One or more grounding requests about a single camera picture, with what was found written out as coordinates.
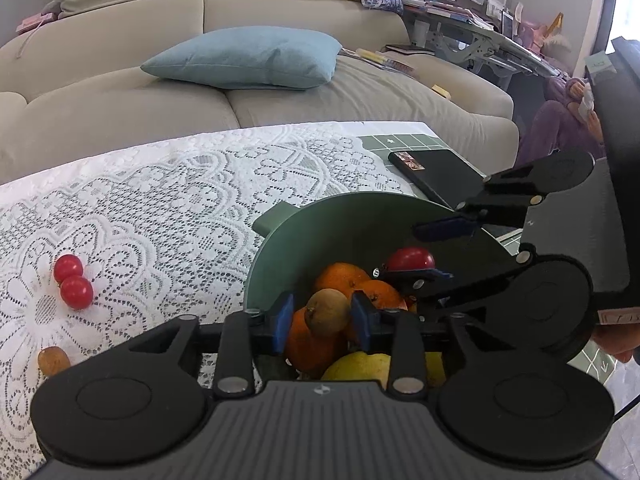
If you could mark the person's right hand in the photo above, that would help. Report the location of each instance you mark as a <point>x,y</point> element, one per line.
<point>617,342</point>

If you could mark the green bowl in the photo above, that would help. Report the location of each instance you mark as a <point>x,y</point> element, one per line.
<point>325,230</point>

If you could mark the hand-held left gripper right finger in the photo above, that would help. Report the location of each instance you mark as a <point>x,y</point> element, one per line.
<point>362,320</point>

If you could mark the light blue pillow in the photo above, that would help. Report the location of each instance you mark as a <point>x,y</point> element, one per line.
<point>250,57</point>

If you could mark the small brown fruit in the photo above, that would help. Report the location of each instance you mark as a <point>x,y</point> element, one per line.
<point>54,360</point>

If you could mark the small yellow item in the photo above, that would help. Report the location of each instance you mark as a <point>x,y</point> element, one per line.
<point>442,92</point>

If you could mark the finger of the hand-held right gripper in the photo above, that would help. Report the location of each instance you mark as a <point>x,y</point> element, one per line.
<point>450,290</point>
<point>445,227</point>

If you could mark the orange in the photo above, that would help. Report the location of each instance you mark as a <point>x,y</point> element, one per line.
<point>345,275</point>
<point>385,295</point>
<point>305,350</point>

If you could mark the colourful books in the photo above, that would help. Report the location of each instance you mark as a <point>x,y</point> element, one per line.
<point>380,60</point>

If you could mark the pink item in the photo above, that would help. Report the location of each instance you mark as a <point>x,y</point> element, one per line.
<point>35,22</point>

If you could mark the green cutting mat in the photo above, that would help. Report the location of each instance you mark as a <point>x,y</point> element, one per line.
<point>400,140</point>

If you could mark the cluttered grey desk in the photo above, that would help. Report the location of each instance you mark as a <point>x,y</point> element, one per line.
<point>465,25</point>

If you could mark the white lace tablecloth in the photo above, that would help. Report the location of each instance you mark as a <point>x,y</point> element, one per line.
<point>150,210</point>

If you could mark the red tomato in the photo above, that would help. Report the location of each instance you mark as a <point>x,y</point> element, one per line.
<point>76,292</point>
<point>67,267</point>
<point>411,259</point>

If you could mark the brown kiwi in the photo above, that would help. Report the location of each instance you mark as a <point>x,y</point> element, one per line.
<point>327,312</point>

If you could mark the beige sofa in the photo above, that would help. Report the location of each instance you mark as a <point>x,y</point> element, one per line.
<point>125,95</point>

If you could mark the dark book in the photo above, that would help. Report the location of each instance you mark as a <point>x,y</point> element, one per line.
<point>410,50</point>

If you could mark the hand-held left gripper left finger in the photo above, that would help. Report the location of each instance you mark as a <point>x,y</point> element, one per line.
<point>280,320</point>

